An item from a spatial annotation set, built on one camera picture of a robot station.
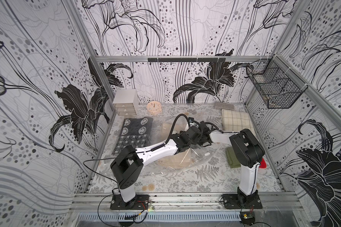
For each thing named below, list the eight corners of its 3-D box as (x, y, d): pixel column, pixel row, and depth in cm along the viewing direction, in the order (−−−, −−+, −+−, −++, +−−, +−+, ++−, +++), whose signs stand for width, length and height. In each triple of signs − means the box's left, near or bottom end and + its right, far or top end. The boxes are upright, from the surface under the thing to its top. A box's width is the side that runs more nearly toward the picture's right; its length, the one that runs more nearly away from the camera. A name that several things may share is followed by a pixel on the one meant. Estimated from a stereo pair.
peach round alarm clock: (146, 114, 114) (145, 112, 112) (148, 103, 122) (147, 100, 120) (160, 114, 114) (160, 111, 112) (161, 103, 122) (161, 100, 120)
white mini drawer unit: (116, 116, 113) (110, 104, 103) (122, 101, 125) (117, 89, 114) (137, 116, 113) (133, 104, 103) (140, 101, 124) (137, 89, 114)
